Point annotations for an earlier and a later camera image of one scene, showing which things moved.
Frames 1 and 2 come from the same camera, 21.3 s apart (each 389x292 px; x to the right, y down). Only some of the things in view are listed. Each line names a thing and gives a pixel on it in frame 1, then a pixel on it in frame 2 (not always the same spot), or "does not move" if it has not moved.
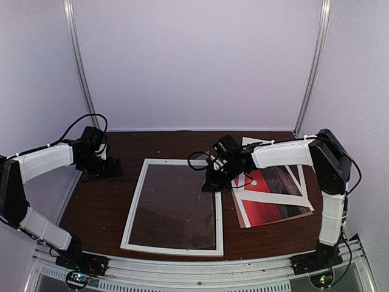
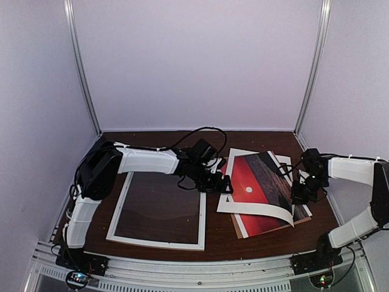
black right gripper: [213, 183] to [298, 198]
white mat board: [242, 193] to [266, 208]
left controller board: [77, 279] does not move
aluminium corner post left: [69, 7] does not move
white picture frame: [125, 246] to [153, 209]
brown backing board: [242, 223] to [238, 232]
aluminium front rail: [268, 275] does not move
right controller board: [323, 280] does not move
